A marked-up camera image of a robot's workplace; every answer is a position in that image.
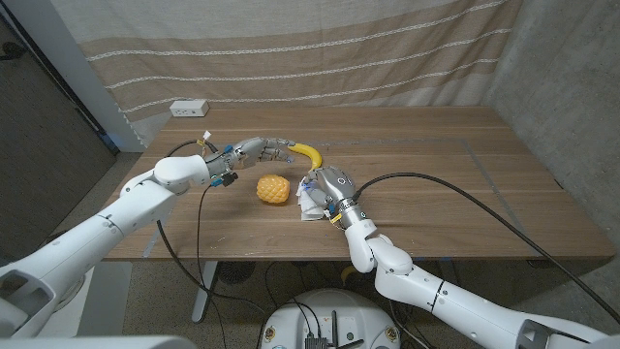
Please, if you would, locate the yellow toy banana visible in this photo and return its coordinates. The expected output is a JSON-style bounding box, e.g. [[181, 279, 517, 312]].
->
[[289, 142, 324, 172]]

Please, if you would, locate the thin black left wrist wire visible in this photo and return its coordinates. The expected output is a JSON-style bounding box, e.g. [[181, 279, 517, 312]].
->
[[195, 182, 233, 349]]

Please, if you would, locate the black round floor fan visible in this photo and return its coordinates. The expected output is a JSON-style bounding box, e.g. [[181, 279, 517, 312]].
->
[[218, 260, 257, 285]]

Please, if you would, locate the white table leg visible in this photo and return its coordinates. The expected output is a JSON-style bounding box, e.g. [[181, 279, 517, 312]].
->
[[191, 260, 219, 324]]

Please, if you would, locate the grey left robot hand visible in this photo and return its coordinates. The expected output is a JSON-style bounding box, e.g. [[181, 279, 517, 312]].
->
[[205, 137, 296, 188]]

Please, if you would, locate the white power strip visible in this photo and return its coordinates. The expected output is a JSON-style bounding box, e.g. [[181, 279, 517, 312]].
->
[[169, 99, 210, 118]]

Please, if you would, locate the orange toy pineapple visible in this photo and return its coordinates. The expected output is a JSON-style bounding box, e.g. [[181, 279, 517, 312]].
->
[[256, 174, 292, 206]]

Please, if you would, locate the beige striped curtain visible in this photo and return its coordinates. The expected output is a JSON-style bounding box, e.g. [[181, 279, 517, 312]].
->
[[50, 0, 524, 146]]

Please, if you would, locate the white cloth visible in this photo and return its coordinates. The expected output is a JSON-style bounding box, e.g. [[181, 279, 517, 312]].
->
[[295, 176, 326, 222]]

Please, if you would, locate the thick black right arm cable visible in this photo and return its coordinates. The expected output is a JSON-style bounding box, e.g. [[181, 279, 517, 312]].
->
[[352, 172, 620, 325]]

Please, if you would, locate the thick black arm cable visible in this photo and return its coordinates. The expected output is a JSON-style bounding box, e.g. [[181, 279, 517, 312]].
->
[[352, 172, 620, 325], [155, 139, 265, 314]]

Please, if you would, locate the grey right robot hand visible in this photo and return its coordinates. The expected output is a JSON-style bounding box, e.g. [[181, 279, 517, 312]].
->
[[298, 166, 369, 230]]

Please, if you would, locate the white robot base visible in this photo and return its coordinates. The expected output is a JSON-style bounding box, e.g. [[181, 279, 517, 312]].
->
[[260, 288, 402, 349]]

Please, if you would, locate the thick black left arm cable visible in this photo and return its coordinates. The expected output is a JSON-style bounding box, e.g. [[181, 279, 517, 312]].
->
[[155, 139, 265, 314]]

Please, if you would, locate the dark panel door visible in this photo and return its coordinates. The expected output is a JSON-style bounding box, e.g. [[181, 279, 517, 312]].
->
[[0, 14, 120, 263]]

